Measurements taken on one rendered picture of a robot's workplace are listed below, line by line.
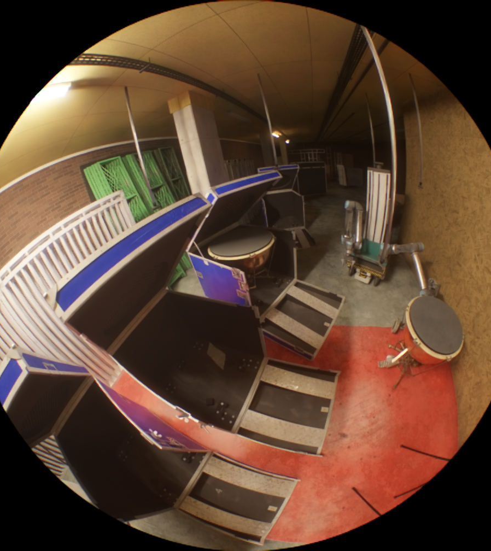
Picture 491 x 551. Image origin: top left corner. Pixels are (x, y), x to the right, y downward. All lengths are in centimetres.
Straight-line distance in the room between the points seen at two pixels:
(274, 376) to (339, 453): 106
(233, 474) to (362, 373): 162
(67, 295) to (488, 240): 302
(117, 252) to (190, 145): 235
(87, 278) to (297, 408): 186
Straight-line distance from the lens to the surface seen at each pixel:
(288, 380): 190
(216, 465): 185
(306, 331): 226
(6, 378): 86
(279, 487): 192
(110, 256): 67
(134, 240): 71
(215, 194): 150
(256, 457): 193
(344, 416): 201
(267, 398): 194
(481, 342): 255
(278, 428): 180
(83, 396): 179
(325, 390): 199
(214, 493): 205
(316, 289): 273
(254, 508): 203
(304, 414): 192
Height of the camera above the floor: 191
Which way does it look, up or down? 35 degrees down
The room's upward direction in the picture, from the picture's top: 13 degrees counter-clockwise
